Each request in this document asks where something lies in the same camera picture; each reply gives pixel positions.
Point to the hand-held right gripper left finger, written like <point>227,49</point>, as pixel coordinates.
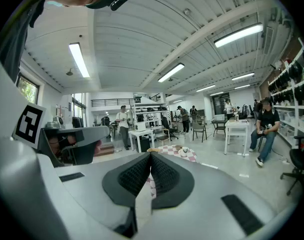
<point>91,184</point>

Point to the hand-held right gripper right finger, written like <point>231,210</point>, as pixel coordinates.
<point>204,189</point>

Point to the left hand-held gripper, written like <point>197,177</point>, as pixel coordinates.
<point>29,126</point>

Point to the white cup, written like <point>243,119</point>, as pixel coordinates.
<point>184,152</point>

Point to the brown wooden platform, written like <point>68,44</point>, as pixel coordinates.
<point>105,150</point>

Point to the black balcony railing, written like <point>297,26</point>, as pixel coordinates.
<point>111,102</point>

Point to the white box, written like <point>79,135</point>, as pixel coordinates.
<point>140,127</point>

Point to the white table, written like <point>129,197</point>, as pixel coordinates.
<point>236,125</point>
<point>141,132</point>

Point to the round wooden bowl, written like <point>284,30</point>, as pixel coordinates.
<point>179,147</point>

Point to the black box under table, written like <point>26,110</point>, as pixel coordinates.
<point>144,144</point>

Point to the round checkered table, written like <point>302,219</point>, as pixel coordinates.
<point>166,150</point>

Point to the rectangular wooden tray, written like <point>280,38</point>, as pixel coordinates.
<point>153,149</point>

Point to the metal storage rack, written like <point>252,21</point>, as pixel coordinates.
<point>151,111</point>

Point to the grey chair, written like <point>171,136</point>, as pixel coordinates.
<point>198,129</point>

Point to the wooden chair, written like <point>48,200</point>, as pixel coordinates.
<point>164,137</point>

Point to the black office chair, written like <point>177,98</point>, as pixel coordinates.
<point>166,125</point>
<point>299,159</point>

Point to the long ceiling light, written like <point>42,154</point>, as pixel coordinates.
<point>79,60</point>
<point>171,72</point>
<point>237,35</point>
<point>205,88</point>
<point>242,76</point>

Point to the window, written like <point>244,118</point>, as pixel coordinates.
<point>27,90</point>

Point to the white shelving unit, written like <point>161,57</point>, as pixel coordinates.
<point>291,106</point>

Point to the person's black clothing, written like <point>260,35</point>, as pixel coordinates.
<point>14,39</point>

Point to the black head camera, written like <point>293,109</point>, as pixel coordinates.
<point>119,2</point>

